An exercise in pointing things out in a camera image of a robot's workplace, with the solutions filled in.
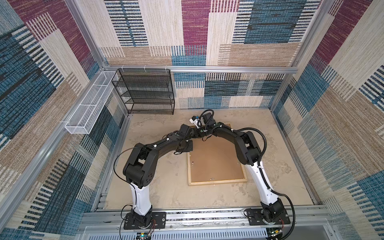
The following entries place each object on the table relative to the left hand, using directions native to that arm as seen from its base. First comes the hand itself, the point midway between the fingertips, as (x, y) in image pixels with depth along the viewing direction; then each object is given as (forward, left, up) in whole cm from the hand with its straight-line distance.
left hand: (190, 146), depth 96 cm
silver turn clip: (-11, -1, -2) cm, 11 cm away
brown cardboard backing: (-8, -15, -1) cm, 17 cm away
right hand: (+7, +1, 0) cm, 8 cm away
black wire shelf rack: (+40, +32, +13) cm, 53 cm away
